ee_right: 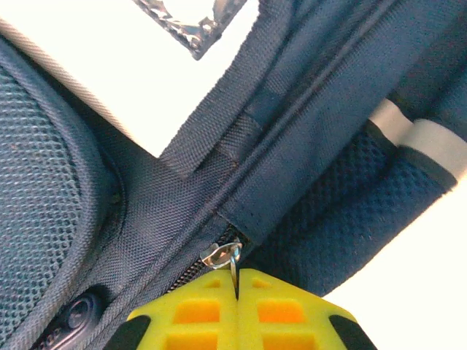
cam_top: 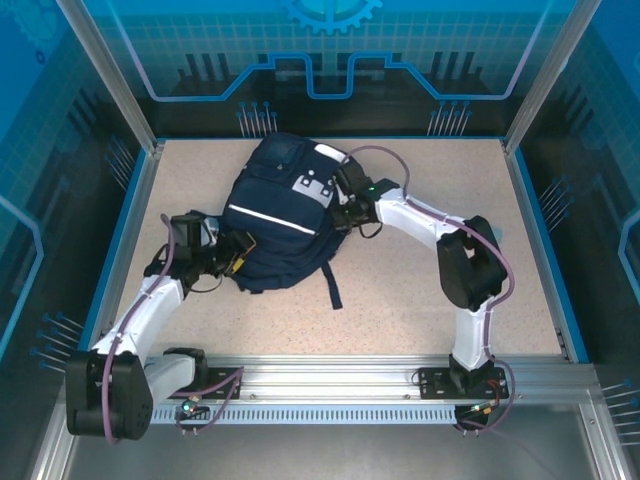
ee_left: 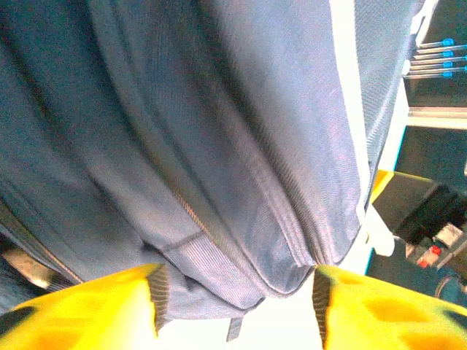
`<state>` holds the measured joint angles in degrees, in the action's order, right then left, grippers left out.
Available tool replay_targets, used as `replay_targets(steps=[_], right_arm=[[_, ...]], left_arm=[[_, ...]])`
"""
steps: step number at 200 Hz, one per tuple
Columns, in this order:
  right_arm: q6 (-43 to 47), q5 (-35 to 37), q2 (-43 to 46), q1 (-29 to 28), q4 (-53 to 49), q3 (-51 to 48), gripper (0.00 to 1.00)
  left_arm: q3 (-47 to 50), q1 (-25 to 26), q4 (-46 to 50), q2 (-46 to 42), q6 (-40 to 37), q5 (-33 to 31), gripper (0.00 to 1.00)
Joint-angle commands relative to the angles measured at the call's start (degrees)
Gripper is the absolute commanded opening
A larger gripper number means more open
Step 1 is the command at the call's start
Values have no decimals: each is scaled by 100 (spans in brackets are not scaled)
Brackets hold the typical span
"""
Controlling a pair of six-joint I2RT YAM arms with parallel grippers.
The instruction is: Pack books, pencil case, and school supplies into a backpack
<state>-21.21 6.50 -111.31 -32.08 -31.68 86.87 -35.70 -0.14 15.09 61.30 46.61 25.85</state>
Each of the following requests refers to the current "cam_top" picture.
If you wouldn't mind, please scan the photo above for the slotted grey cable duct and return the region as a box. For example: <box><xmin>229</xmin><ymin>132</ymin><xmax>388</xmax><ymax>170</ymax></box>
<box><xmin>148</xmin><ymin>405</ymin><xmax>459</xmax><ymax>425</ymax></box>

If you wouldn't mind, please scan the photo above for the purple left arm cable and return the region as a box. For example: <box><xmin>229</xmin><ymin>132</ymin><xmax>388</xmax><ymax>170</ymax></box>
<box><xmin>99</xmin><ymin>213</ymin><xmax>246</xmax><ymax>442</ymax></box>

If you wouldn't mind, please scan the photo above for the aluminium frame post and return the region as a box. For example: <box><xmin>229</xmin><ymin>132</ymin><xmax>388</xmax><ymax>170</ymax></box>
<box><xmin>55</xmin><ymin>0</ymin><xmax>165</xmax><ymax>154</ymax></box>
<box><xmin>502</xmin><ymin>0</ymin><xmax>601</xmax><ymax>154</ymax></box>

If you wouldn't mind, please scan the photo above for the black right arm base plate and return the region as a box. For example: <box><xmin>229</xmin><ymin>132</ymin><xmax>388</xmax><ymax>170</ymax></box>
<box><xmin>416</xmin><ymin>366</ymin><xmax>507</xmax><ymax>401</ymax></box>

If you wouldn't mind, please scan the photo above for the aluminium mounting rail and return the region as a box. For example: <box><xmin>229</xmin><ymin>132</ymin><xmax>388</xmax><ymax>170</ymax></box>
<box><xmin>63</xmin><ymin>353</ymin><xmax>597</xmax><ymax>404</ymax></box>

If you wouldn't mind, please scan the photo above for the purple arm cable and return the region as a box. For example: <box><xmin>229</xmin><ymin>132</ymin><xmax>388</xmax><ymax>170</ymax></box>
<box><xmin>99</xmin><ymin>213</ymin><xmax>246</xmax><ymax>442</ymax></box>
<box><xmin>343</xmin><ymin>144</ymin><xmax>517</xmax><ymax>437</ymax></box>

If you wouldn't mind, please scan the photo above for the navy blue backpack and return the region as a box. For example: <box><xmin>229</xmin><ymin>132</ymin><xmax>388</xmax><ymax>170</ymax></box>
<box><xmin>219</xmin><ymin>132</ymin><xmax>352</xmax><ymax>312</ymax></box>

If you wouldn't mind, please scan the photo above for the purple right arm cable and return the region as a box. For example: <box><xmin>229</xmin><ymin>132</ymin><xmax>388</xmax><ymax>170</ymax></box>
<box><xmin>343</xmin><ymin>144</ymin><xmax>517</xmax><ymax>437</ymax></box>

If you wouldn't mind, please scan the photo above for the grey metal panel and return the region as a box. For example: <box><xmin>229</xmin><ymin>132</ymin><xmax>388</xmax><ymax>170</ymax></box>
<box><xmin>59</xmin><ymin>422</ymin><xmax>609</xmax><ymax>480</ymax></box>

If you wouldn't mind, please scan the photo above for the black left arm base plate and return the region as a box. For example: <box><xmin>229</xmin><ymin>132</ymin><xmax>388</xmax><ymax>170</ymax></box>
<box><xmin>164</xmin><ymin>366</ymin><xmax>246</xmax><ymax>401</ymax></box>

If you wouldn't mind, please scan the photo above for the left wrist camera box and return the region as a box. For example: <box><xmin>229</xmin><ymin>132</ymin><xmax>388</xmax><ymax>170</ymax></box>
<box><xmin>171</xmin><ymin>212</ymin><xmax>210</xmax><ymax>250</ymax></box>

